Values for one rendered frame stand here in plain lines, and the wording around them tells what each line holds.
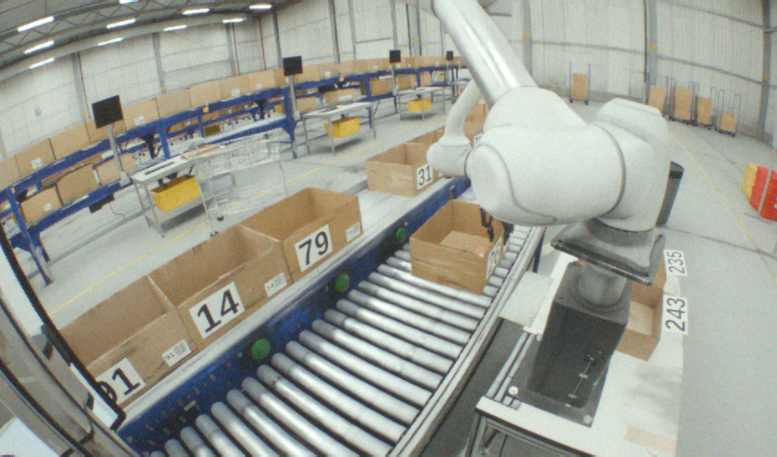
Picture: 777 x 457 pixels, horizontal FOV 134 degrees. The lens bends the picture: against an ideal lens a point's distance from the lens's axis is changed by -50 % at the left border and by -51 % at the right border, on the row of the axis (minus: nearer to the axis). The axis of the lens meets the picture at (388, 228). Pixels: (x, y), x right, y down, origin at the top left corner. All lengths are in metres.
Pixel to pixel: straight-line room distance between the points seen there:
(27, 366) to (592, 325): 0.80
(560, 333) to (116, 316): 1.27
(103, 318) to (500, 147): 1.18
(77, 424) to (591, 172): 0.59
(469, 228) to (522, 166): 1.14
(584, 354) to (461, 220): 0.97
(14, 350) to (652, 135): 0.73
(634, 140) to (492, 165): 0.25
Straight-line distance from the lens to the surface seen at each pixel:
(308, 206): 1.51
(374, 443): 0.87
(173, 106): 5.64
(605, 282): 0.72
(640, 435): 1.01
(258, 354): 1.06
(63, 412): 0.26
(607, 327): 0.75
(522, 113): 0.50
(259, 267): 1.03
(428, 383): 0.97
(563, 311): 0.74
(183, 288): 1.26
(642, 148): 0.58
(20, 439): 0.41
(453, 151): 1.07
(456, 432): 1.72
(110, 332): 1.24
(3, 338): 0.23
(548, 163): 0.45
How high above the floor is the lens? 1.53
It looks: 28 degrees down
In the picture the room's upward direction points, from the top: 5 degrees counter-clockwise
